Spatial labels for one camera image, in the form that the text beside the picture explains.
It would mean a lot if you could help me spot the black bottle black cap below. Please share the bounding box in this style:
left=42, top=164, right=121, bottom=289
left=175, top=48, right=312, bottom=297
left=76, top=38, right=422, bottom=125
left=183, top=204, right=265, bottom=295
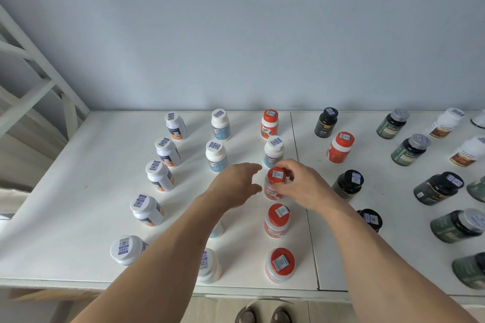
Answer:
left=313, top=107, right=340, bottom=139
left=356, top=208, right=383, bottom=233
left=413, top=171, right=465, bottom=206
left=331, top=169, right=365, bottom=201

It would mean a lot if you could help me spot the white metal shelf rack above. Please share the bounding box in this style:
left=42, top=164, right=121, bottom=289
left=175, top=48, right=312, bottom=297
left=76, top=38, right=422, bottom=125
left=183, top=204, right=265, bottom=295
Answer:
left=0, top=5, right=485, bottom=323

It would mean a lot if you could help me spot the person's right sandal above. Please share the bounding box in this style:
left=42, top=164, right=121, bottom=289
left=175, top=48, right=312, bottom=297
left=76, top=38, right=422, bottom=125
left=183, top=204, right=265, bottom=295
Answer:
left=271, top=306, right=293, bottom=323

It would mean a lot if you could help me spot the person's left forearm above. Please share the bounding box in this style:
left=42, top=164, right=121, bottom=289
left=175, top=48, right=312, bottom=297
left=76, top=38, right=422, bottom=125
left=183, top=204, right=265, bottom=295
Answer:
left=72, top=194, right=235, bottom=323

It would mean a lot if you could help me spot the red bottle red cap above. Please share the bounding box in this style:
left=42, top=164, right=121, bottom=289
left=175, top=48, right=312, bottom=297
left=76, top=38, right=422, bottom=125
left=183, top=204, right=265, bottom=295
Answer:
left=263, top=203, right=292, bottom=239
left=263, top=167, right=287, bottom=201
left=260, top=109, right=280, bottom=140
left=264, top=247, right=296, bottom=284
left=326, top=131, right=356, bottom=164

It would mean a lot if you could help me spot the person's right hand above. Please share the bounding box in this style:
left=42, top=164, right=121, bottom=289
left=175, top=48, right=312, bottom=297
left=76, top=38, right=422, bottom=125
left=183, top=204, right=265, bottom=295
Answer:
left=271, top=158, right=338, bottom=213

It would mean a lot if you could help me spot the person's left sandal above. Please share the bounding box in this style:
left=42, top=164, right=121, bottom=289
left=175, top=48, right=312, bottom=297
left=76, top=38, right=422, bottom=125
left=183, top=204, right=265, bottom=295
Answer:
left=234, top=306, right=258, bottom=323

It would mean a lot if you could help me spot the person's sandal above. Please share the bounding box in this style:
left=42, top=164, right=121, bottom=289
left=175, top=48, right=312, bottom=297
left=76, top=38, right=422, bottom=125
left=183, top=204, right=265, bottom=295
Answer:
left=271, top=306, right=293, bottom=323
left=234, top=306, right=258, bottom=323

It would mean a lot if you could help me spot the white bottle orange label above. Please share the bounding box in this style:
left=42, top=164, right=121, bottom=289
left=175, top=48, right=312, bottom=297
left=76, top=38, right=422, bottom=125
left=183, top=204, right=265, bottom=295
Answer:
left=154, top=137, right=182, bottom=168
left=165, top=112, right=188, bottom=141
left=145, top=159, right=176, bottom=193
left=130, top=193, right=166, bottom=228
left=110, top=235, right=149, bottom=267

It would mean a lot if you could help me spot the person's left hand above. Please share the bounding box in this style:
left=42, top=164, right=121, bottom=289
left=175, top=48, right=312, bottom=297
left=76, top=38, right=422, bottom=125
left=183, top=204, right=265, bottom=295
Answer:
left=206, top=162, right=263, bottom=210

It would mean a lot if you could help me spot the person's right forearm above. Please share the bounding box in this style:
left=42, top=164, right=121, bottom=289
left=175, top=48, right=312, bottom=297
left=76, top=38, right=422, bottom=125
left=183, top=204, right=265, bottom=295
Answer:
left=314, top=199, right=478, bottom=323

